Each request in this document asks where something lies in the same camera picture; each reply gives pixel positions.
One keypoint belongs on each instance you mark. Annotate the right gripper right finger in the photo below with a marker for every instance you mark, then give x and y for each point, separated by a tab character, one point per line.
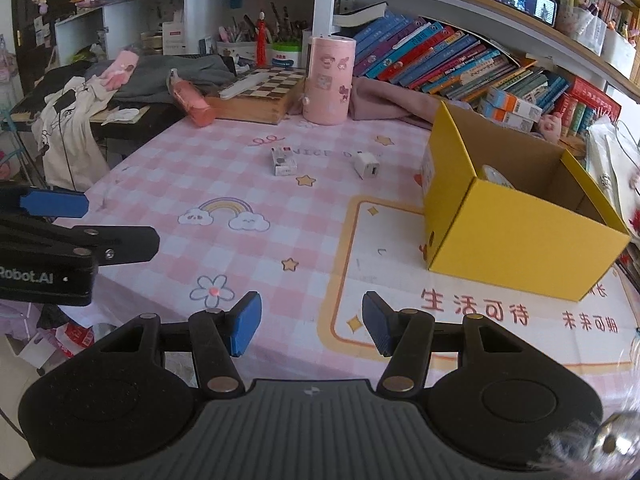
405	337

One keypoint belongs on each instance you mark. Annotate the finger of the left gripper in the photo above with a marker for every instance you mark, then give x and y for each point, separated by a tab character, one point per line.
54	203

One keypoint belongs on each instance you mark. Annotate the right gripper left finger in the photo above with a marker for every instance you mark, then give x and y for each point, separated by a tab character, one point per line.
218	337

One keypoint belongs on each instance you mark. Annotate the yellow tape roll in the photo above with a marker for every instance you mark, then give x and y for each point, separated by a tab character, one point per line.
492	175

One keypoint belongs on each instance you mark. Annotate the pink glove on cloth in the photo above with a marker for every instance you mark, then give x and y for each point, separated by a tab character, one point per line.
120	71

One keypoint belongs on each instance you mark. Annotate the pink checkered tablecloth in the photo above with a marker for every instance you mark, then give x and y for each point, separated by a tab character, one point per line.
312	245

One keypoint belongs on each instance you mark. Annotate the yellow cardboard box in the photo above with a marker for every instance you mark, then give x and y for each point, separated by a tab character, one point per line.
554	235

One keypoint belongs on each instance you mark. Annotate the pink water bottle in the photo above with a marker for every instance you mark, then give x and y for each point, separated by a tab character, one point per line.
190	99

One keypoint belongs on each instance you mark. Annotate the small white charger cube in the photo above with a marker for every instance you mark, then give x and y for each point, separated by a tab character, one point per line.
366	165

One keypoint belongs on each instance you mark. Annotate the wooden chessboard box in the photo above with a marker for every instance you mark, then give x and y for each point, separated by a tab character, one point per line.
264	96

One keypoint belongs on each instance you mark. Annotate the orange white box lower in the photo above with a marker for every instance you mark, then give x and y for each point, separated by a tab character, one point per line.
508	119

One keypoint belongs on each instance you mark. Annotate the orange white box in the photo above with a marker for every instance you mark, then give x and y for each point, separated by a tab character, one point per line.
508	119
509	103

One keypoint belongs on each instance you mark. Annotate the orange white box upper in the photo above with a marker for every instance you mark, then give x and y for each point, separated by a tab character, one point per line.
509	103

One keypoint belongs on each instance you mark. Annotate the pink cylindrical container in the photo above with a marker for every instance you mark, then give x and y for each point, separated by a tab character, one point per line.
329	80

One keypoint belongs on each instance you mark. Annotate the pink pig figurine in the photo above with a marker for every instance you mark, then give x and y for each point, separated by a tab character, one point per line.
550	128

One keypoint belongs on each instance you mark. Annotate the red thick dictionary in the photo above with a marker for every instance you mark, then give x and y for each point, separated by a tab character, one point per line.
593	97

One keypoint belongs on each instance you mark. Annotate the white pen holder box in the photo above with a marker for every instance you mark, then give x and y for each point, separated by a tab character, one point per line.
618	52

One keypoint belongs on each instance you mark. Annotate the smartphone on shelf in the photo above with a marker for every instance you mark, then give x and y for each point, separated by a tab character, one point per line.
542	10

